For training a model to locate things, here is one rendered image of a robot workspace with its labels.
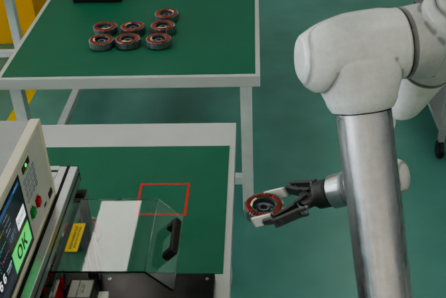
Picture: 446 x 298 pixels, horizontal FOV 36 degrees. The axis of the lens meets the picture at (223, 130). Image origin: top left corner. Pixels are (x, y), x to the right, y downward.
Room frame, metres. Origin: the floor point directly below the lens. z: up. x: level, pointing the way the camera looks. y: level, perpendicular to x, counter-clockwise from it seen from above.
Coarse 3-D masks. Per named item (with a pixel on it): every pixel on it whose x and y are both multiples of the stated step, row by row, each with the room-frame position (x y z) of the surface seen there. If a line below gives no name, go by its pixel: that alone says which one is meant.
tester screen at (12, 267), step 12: (12, 192) 1.02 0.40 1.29; (12, 204) 1.01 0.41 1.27; (0, 216) 0.95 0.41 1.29; (12, 216) 1.00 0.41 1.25; (0, 228) 0.94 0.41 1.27; (0, 240) 0.93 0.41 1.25; (0, 252) 0.91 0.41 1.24; (12, 252) 0.96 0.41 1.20; (0, 264) 0.90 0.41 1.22; (12, 264) 0.94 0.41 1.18; (0, 276) 0.89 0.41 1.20; (12, 288) 0.92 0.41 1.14
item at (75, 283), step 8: (72, 280) 1.15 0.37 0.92; (80, 280) 1.15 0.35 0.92; (88, 280) 1.15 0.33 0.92; (96, 280) 1.15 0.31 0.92; (72, 288) 1.13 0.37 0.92; (80, 288) 1.13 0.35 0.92; (88, 288) 1.12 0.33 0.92; (96, 288) 1.14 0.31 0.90; (40, 296) 1.13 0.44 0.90; (64, 296) 1.12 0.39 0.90; (72, 296) 1.10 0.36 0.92; (80, 296) 1.10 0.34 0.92; (88, 296) 1.10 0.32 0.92; (96, 296) 1.13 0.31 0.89; (104, 296) 1.14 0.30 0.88
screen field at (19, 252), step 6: (24, 228) 1.03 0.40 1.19; (24, 234) 1.03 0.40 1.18; (30, 234) 1.05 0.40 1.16; (18, 240) 0.99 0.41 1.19; (24, 240) 1.02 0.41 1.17; (30, 240) 1.05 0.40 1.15; (18, 246) 0.99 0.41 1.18; (24, 246) 1.01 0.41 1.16; (18, 252) 0.98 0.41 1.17; (24, 252) 1.01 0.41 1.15; (18, 258) 0.97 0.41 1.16; (18, 264) 0.97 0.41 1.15; (18, 270) 0.96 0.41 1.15
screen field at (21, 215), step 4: (24, 208) 1.06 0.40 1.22; (20, 212) 1.03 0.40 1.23; (24, 212) 1.05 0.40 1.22; (20, 216) 1.03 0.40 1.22; (24, 216) 1.05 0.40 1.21; (16, 220) 1.01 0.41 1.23; (20, 220) 1.02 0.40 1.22; (16, 224) 1.00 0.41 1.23; (20, 224) 1.02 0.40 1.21; (12, 228) 0.98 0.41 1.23; (16, 228) 1.00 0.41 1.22; (12, 232) 0.98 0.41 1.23; (16, 232) 0.99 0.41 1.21; (8, 236) 0.96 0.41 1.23; (12, 236) 0.97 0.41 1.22; (16, 236) 0.99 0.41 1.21; (8, 240) 0.96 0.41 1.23; (12, 240) 0.97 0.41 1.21; (12, 244) 0.97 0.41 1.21
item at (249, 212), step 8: (248, 200) 1.48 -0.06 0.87; (256, 200) 1.49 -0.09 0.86; (264, 200) 1.49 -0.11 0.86; (272, 200) 1.48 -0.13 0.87; (280, 200) 1.47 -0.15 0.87; (248, 208) 1.44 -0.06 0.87; (256, 208) 1.47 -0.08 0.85; (264, 208) 1.47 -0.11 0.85; (280, 208) 1.44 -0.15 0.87; (248, 216) 1.43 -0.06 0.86
